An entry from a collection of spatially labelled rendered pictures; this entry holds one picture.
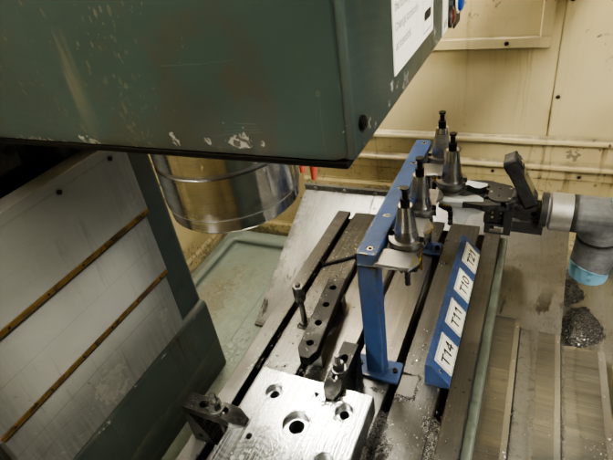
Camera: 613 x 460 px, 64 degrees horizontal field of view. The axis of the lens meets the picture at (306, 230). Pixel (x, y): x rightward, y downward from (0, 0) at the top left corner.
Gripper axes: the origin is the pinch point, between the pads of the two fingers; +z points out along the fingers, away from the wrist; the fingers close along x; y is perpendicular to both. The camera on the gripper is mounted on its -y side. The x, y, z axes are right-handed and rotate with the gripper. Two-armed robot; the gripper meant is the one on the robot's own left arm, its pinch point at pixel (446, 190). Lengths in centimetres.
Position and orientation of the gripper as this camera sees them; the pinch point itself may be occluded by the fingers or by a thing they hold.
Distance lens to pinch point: 108.9
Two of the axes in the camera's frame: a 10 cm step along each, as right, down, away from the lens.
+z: -9.1, -1.4, 3.9
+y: 1.1, 8.2, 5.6
